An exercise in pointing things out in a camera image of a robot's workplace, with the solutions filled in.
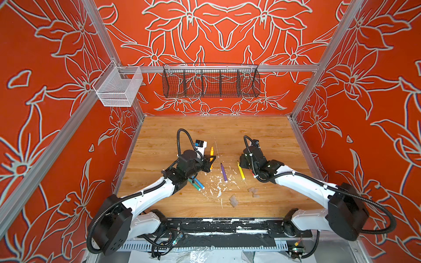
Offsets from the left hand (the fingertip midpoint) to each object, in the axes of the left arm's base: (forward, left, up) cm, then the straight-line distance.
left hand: (214, 155), depth 79 cm
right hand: (+4, -14, -6) cm, 16 cm away
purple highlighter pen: (-1, -6, -16) cm, 17 cm away
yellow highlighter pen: (+1, -16, -16) cm, 23 cm away
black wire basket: (+45, +4, +14) cm, 47 cm away
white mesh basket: (+36, +59, +14) cm, 70 cm away
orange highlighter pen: (0, +1, +2) cm, 2 cm away
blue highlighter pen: (-7, +8, -17) cm, 20 cm away
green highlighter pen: (-9, +10, -16) cm, 21 cm away
